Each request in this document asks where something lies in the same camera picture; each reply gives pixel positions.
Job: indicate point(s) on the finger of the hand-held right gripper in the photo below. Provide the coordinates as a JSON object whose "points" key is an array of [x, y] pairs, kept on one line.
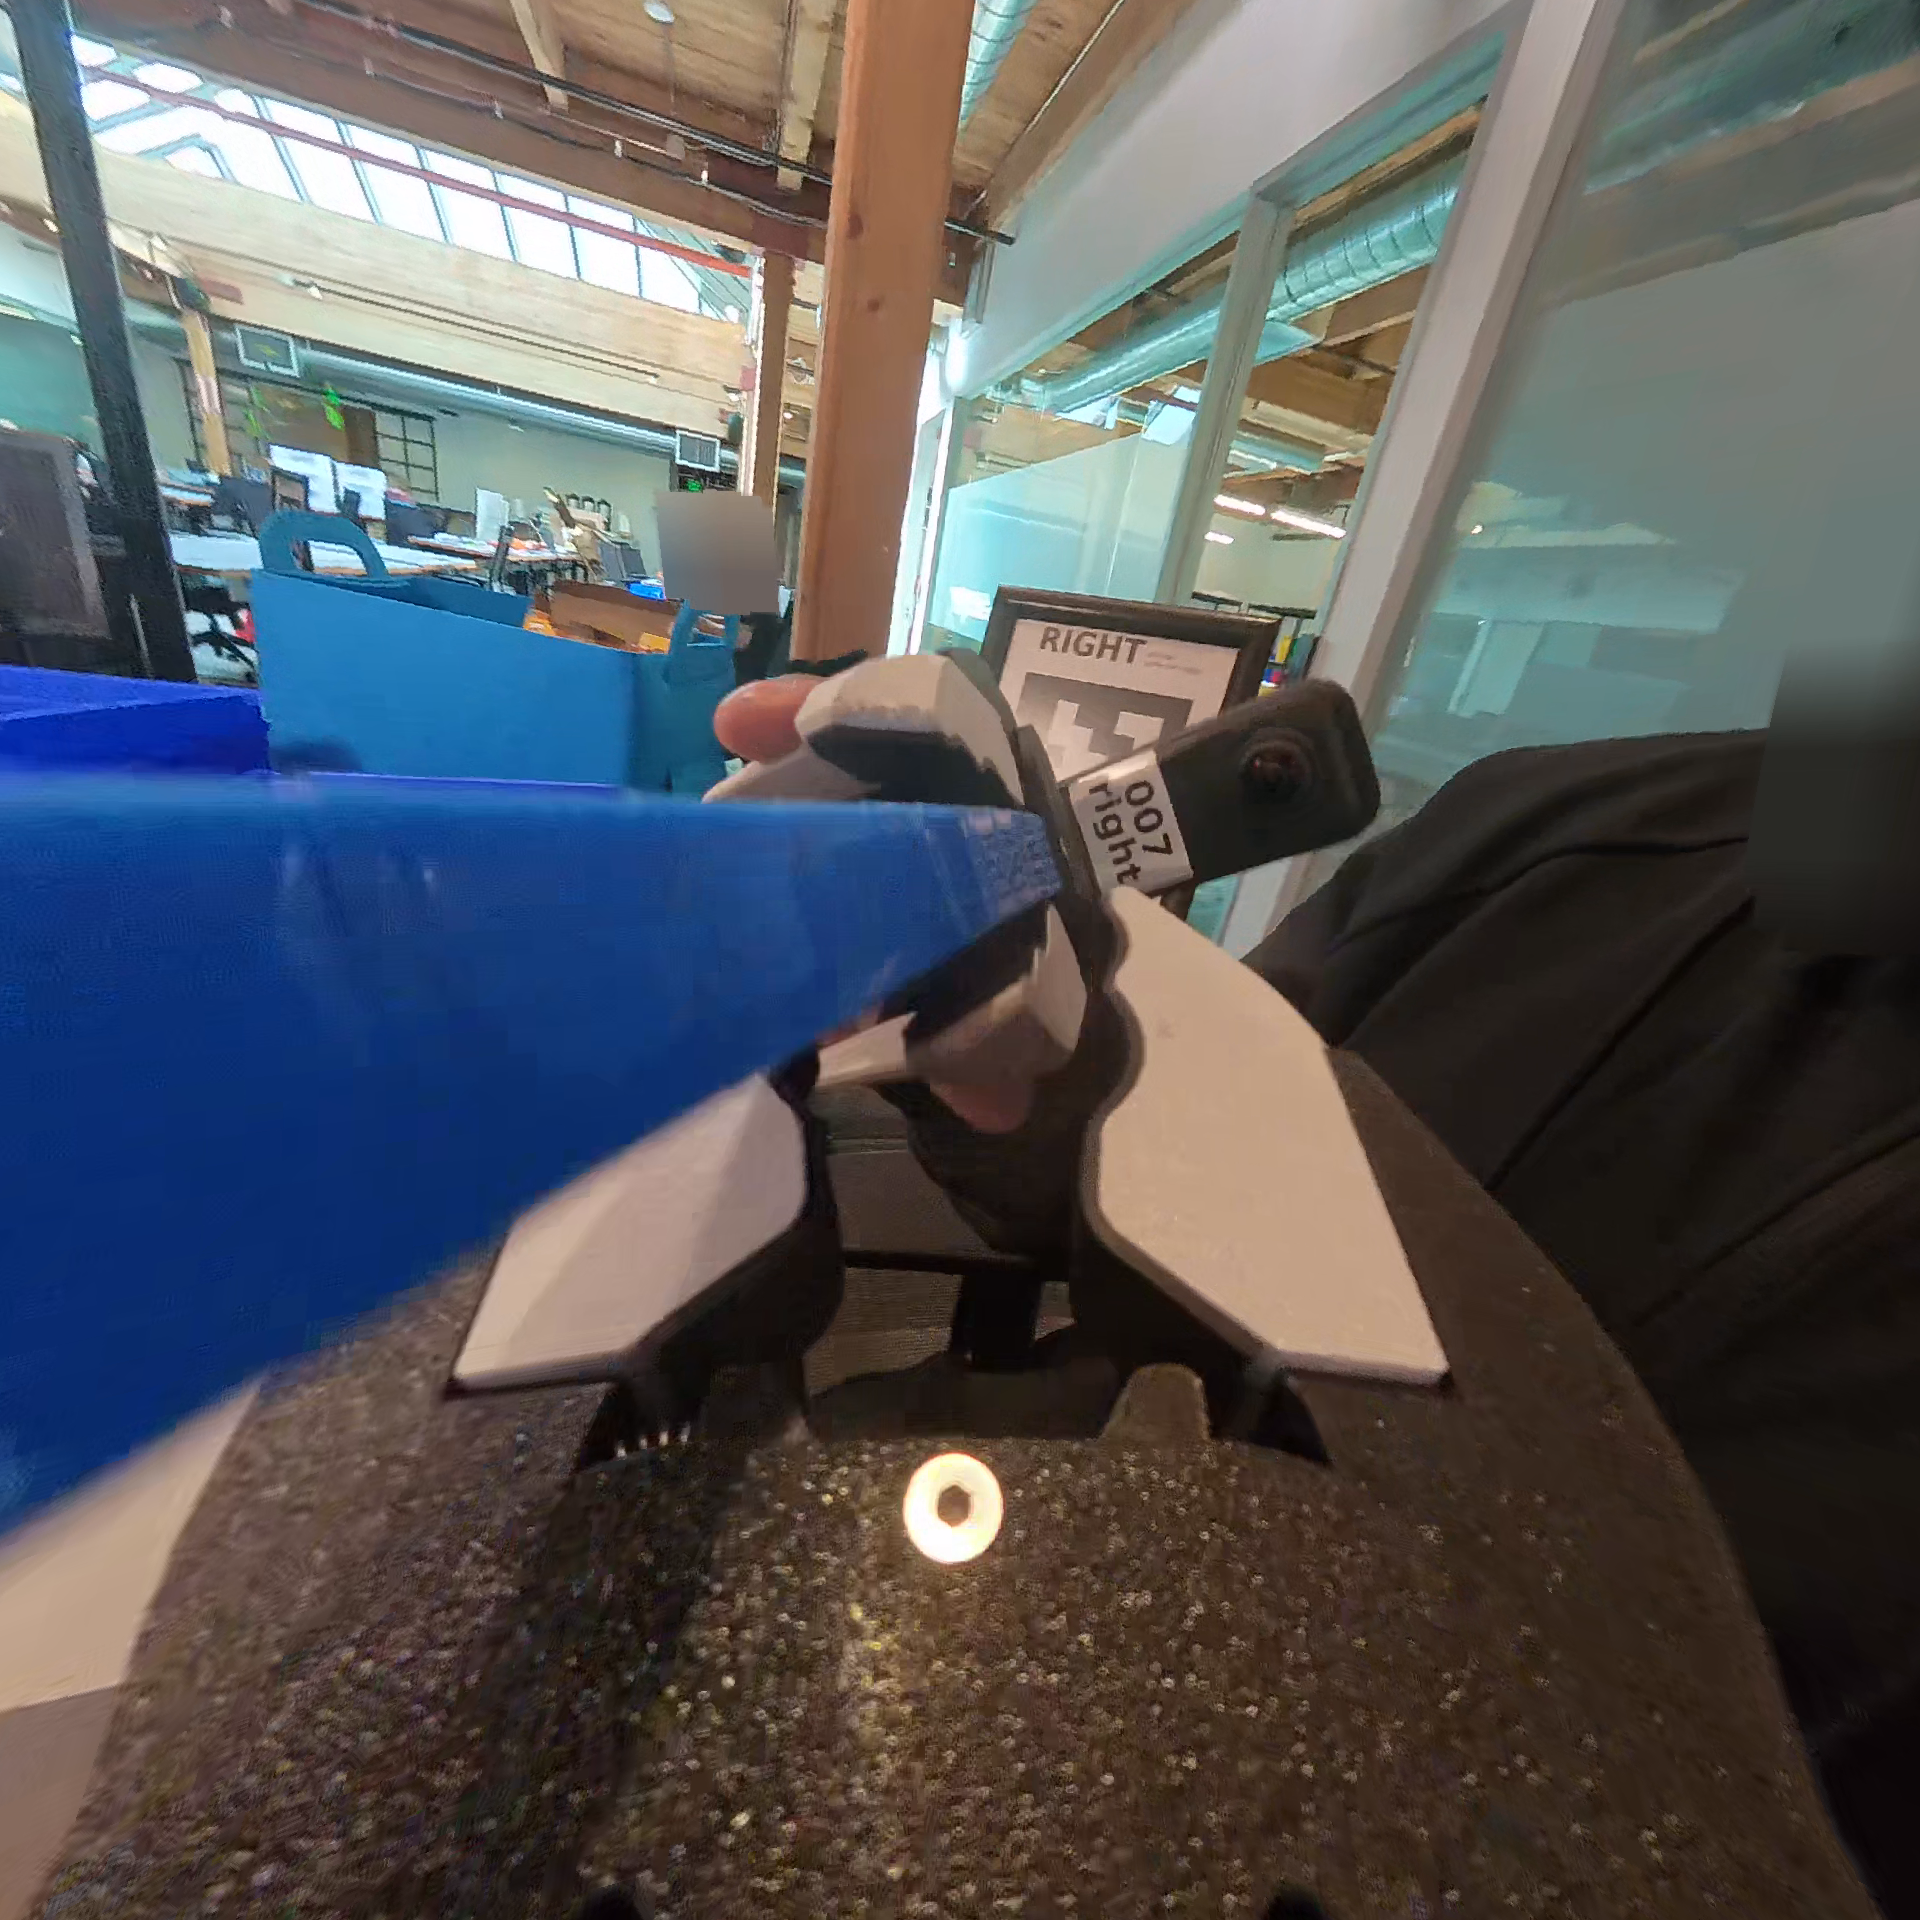
{"points": [[915, 705], [1043, 1000]]}

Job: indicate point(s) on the glass office partition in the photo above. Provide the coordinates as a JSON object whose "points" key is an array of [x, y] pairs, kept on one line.
{"points": [[1650, 527]]}

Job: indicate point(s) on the black disc floor stand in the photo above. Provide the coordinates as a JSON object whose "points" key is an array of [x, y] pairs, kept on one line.
{"points": [[105, 346]]}

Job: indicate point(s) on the wooden post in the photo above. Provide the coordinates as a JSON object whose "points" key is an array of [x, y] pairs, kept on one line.
{"points": [[885, 331]]}

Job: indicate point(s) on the person's black clothing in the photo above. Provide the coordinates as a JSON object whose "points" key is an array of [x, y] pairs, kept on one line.
{"points": [[1574, 975]]}

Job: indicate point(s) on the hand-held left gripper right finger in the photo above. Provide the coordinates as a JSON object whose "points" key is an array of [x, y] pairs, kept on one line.
{"points": [[1260, 1170]]}

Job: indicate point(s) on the person's right hand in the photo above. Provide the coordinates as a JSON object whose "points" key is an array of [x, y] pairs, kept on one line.
{"points": [[759, 717]]}

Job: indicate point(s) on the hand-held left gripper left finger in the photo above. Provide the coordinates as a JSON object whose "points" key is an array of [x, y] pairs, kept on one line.
{"points": [[630, 1262]]}

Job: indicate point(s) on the blue bin close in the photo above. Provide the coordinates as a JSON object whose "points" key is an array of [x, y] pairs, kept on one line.
{"points": [[450, 975]]}

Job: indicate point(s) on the blue plastic bin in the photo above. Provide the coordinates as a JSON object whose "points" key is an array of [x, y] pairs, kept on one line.
{"points": [[120, 722]]}

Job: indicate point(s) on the teal partition panel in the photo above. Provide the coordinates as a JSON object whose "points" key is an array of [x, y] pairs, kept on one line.
{"points": [[450, 677]]}

